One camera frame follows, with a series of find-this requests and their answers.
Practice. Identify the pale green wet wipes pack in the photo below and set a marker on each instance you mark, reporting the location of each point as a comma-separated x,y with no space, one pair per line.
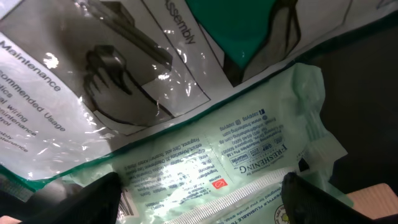
228,166

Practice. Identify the green 3M gloves package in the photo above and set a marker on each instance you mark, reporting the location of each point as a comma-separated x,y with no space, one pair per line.
82,78

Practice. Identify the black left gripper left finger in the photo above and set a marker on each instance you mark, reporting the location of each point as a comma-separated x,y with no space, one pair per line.
97,203

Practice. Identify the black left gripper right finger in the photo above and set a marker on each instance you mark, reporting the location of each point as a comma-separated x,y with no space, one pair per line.
307,204

